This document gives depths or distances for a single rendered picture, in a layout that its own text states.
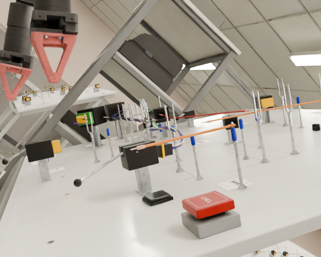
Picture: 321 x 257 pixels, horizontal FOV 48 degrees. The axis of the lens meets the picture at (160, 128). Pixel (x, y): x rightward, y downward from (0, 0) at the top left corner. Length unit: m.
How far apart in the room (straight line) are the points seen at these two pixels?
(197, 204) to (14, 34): 0.55
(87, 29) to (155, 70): 6.66
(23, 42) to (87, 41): 7.50
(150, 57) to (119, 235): 1.31
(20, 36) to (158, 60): 1.01
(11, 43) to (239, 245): 0.62
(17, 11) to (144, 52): 0.97
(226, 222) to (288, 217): 0.08
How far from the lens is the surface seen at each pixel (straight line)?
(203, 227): 0.44
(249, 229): 0.45
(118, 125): 1.45
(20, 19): 0.84
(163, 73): 1.74
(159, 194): 0.59
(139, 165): 0.62
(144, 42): 1.73
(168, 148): 0.64
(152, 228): 0.49
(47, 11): 0.57
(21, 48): 0.83
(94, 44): 8.35
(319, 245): 13.45
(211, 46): 1.93
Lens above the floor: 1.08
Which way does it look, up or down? 8 degrees up
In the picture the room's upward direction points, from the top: 37 degrees clockwise
